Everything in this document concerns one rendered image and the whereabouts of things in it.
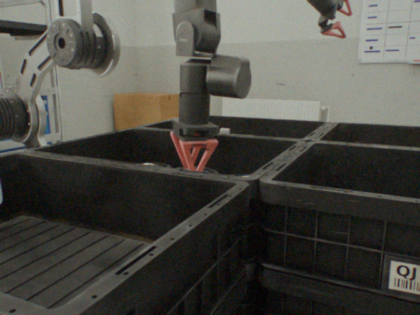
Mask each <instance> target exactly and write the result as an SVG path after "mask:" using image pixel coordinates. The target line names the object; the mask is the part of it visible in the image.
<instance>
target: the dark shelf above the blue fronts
mask: <svg viewBox="0 0 420 315"><path fill-rule="evenodd" d="M46 30H47V26H46V25H42V24H36V23H30V22H17V21H5V20H0V33H6V34H9V35H10V36H11V37H14V36H30V35H41V34H44V33H45V32H46Z"/></svg>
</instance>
